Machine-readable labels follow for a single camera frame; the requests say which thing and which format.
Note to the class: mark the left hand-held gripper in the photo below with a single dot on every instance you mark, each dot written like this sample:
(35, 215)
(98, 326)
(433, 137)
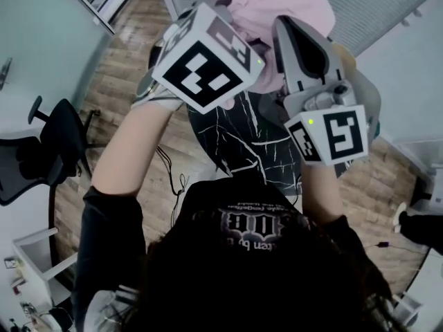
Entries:
(204, 64)

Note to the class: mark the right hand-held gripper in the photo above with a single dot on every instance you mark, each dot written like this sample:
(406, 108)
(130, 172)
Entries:
(342, 133)

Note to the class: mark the pink laundry garment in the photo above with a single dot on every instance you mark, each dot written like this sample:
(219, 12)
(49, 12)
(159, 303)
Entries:
(257, 9)

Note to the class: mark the person's right forearm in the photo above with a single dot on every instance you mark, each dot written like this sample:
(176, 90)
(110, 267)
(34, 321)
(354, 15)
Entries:
(320, 192)

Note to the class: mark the person's left forearm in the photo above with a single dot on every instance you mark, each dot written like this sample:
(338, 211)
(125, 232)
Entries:
(131, 147)

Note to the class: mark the white cabinet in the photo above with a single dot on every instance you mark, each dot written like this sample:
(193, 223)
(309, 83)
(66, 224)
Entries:
(418, 154)

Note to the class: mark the black marble round table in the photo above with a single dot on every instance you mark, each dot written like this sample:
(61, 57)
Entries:
(242, 144)

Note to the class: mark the black office chair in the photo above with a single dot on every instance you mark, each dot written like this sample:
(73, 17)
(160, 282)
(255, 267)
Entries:
(59, 133)

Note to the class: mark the person's black printed t-shirt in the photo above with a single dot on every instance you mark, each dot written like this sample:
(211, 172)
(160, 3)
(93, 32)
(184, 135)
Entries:
(110, 237)

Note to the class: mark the white shelf unit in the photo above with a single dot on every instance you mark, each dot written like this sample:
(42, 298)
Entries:
(34, 258)

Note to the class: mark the metal glass door frame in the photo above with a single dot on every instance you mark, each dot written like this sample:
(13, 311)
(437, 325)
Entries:
(90, 3)

